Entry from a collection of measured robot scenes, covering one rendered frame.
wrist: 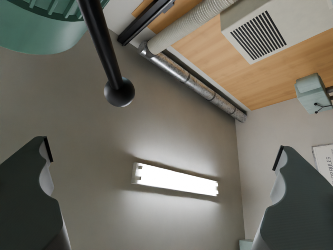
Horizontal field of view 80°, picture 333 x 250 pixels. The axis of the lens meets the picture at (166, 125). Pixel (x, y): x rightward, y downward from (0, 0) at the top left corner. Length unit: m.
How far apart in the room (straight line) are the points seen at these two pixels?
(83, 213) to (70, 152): 0.43
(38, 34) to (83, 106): 1.45
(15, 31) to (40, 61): 1.46
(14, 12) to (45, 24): 0.03
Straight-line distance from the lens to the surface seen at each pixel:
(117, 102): 0.23
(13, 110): 1.57
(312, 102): 2.53
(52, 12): 0.27
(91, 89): 1.80
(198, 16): 1.83
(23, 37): 0.30
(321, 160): 3.10
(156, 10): 1.92
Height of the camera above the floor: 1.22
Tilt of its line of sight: 42 degrees up
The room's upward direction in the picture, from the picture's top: 109 degrees counter-clockwise
